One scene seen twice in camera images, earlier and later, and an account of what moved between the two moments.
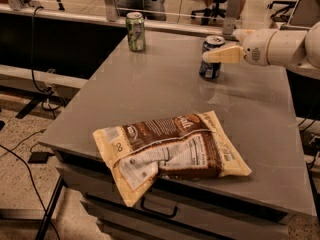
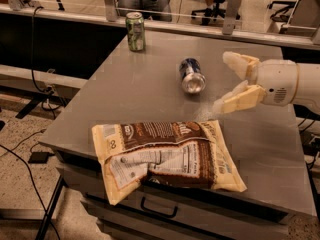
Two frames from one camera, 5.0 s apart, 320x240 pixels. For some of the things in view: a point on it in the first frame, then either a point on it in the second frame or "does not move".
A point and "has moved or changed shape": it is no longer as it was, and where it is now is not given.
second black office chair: [280, 17] does not move
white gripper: [256, 47] → [277, 81]
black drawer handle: [158, 212] does not move
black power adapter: [40, 157] does not move
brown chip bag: [185, 147] has moved or changed shape
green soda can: [136, 32] does not move
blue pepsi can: [211, 70] → [193, 79]
